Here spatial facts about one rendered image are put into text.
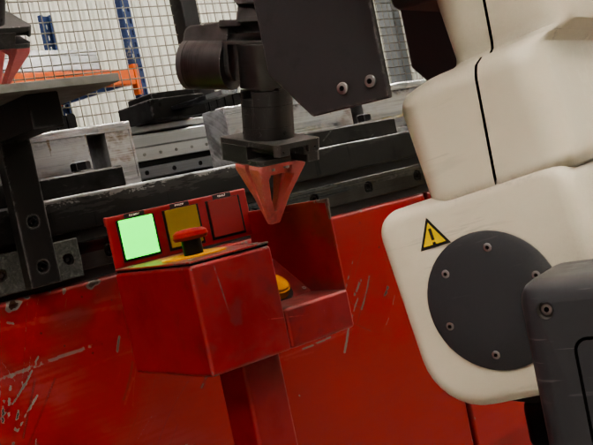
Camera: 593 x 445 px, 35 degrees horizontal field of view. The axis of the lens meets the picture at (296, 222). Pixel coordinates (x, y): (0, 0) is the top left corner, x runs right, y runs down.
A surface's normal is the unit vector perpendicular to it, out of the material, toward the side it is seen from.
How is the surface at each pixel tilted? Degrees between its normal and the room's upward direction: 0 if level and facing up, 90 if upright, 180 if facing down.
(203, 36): 77
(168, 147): 90
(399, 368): 90
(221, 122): 90
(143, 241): 90
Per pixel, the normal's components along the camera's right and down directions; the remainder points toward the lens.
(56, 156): 0.65, -0.10
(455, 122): -0.54, 0.16
